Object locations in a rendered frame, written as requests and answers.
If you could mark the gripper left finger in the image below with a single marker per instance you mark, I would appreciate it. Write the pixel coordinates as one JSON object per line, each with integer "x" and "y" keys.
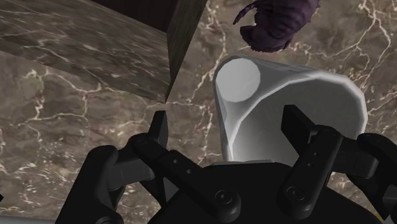
{"x": 186, "y": 173}

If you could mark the white cup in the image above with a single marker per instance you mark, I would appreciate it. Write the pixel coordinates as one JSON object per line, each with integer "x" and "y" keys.
{"x": 266, "y": 102}

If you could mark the purple animal figure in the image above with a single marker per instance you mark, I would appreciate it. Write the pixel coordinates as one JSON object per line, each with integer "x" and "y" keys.
{"x": 276, "y": 24}

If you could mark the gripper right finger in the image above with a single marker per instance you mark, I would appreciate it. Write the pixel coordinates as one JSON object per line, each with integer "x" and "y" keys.
{"x": 313, "y": 167}

